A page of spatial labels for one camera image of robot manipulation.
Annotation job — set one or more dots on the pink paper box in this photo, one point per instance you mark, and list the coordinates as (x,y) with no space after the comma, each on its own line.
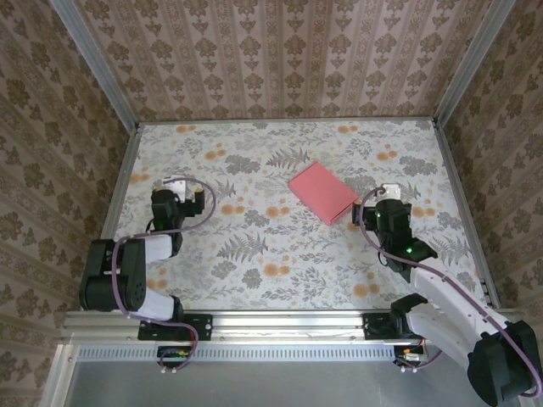
(324,193)

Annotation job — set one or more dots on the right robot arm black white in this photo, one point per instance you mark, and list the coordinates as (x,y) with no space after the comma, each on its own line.
(445,305)

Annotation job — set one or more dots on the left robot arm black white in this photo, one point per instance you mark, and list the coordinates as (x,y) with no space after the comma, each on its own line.
(127,275)

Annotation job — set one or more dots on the floral tablecloth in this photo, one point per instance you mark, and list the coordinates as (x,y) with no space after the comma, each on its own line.
(297,271)

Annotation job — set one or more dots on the grey metal panel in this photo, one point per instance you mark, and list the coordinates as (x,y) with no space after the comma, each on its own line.
(275,386)

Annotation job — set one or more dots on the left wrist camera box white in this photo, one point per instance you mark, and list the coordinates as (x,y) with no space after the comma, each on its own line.
(176,188)

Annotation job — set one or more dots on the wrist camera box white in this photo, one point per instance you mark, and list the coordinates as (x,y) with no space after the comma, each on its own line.
(390,191)
(176,188)

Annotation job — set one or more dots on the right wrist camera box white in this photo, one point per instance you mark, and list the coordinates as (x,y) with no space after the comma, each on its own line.
(390,191)

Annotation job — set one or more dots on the aluminium table side rail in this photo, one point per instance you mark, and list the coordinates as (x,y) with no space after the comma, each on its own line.
(119,186)
(462,191)

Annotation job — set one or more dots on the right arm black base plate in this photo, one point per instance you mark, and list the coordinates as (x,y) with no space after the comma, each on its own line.
(375,327)

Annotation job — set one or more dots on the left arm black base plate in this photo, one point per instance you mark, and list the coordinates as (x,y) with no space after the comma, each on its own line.
(199,327)

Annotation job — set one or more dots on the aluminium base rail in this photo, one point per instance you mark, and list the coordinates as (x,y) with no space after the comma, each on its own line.
(288,324)

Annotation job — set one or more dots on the aluminium corner post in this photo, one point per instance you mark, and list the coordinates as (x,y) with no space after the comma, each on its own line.
(471,63)
(97,63)

